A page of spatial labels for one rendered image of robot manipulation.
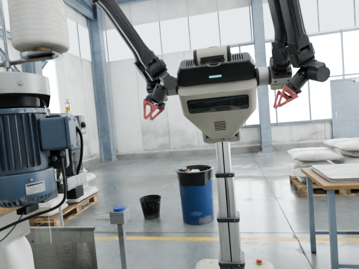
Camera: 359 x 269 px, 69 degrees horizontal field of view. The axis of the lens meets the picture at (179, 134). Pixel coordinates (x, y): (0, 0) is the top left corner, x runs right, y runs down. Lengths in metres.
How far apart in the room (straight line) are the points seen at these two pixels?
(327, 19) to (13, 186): 9.55
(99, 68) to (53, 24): 9.07
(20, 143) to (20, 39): 0.32
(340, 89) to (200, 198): 7.06
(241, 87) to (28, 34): 0.87
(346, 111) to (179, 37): 5.79
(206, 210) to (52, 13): 2.77
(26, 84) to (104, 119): 9.05
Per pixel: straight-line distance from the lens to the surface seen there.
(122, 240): 1.46
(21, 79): 0.75
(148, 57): 1.14
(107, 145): 9.80
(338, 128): 9.44
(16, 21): 0.95
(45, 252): 1.77
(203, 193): 3.20
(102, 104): 9.81
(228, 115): 1.35
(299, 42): 1.11
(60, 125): 0.75
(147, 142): 9.46
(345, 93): 9.50
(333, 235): 2.17
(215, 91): 1.28
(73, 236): 1.63
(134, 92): 9.61
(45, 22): 0.92
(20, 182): 0.76
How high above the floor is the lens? 1.27
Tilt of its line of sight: 3 degrees down
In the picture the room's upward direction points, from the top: 5 degrees counter-clockwise
